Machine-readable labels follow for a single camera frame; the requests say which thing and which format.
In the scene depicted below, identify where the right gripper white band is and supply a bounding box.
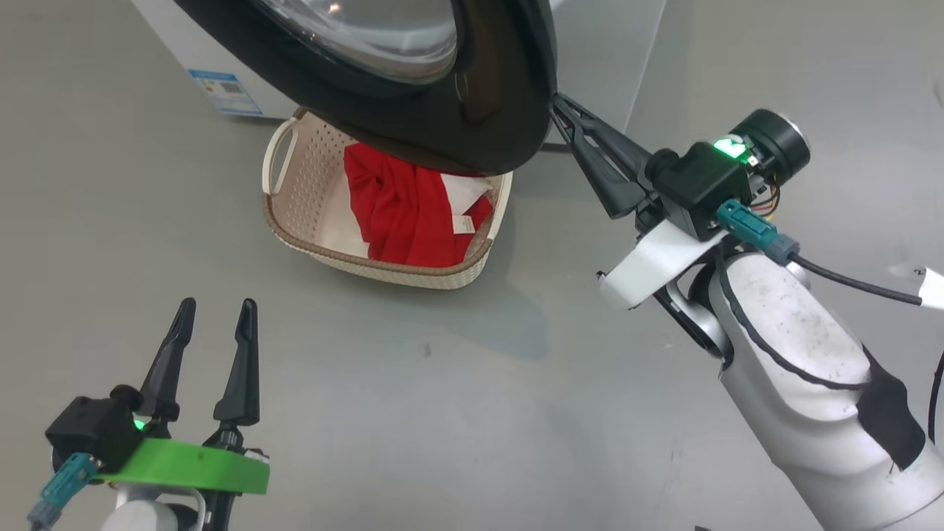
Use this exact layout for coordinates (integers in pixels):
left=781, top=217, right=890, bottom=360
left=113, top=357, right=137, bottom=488
left=552, top=94, right=731, bottom=310

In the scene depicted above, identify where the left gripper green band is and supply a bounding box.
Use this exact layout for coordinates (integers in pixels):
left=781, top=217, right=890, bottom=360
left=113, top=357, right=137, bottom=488
left=103, top=298, right=271, bottom=531

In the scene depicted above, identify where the black round glass washer door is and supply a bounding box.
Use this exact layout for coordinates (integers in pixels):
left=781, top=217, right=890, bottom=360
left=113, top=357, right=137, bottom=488
left=173, top=0, right=559, bottom=176

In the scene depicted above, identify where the red garment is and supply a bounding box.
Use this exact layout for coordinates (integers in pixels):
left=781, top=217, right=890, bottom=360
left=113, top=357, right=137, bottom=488
left=344, top=142, right=495, bottom=268

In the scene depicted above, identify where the white front-load washing machine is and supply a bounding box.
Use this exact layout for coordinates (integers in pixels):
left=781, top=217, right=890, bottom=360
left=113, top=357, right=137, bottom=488
left=129, top=0, right=668, bottom=145

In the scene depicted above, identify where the right gripper black motor cylinder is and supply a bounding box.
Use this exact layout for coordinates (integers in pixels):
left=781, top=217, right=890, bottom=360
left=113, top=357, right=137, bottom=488
left=730, top=109, right=811, bottom=185

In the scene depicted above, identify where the cream perforated laundry basket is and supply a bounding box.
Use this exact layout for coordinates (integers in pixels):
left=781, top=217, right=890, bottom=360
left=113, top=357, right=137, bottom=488
left=262, top=108, right=514, bottom=290

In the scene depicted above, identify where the blue energy label sticker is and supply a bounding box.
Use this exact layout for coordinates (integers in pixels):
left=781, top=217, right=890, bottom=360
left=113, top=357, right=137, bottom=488
left=188, top=69, right=263, bottom=117

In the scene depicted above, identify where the right camera cable teal plug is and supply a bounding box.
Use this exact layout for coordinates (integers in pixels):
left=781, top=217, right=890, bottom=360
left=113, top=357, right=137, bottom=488
left=715, top=199, right=923, bottom=305

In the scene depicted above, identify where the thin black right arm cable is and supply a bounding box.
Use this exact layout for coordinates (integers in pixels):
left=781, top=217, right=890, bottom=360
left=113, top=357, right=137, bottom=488
left=714, top=247, right=897, bottom=392

